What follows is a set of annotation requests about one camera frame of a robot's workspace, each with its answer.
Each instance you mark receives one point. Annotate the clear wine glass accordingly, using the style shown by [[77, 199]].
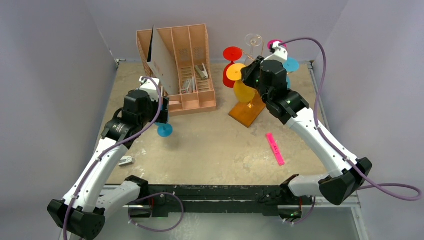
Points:
[[253, 41]]

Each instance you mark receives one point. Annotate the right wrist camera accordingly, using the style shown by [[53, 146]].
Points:
[[278, 52]]

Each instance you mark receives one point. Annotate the peach plastic file organizer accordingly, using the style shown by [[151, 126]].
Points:
[[189, 45]]

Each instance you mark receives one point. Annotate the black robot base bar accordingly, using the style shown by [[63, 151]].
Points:
[[266, 200]]

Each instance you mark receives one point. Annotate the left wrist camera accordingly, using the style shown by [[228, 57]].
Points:
[[148, 86]]

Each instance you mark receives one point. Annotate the blue plastic wine glass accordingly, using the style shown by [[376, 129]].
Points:
[[164, 130]]

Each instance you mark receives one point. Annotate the yellow plastic wine glass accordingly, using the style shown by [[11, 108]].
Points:
[[243, 93]]

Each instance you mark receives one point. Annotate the gold wire wine glass rack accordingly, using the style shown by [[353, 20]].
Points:
[[246, 113]]

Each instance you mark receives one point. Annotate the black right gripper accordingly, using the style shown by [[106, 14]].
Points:
[[249, 73]]

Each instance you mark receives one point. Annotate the magenta plastic wine glass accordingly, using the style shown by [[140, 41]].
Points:
[[275, 45]]

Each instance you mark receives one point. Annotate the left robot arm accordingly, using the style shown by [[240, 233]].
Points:
[[83, 211]]

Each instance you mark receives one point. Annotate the white paper folder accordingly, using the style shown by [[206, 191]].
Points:
[[162, 63]]

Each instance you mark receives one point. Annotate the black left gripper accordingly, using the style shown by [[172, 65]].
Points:
[[162, 117]]

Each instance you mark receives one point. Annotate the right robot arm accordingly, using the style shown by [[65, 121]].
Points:
[[345, 172]]

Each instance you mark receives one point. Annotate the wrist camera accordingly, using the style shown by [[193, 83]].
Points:
[[148, 86], [278, 52]]

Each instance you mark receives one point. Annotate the silver item in organizer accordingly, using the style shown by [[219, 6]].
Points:
[[188, 86]]

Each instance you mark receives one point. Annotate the small white metal clip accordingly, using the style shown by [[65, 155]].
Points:
[[126, 160]]

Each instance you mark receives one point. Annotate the pink plastic clip tool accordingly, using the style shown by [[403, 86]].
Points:
[[275, 149]]

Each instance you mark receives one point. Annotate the red plastic wine glass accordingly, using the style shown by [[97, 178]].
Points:
[[231, 54]]

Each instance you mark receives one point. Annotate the grey stapler in organizer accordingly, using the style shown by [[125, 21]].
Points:
[[201, 71]]

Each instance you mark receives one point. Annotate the teal wine glass on rack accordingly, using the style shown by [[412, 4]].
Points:
[[291, 65]]

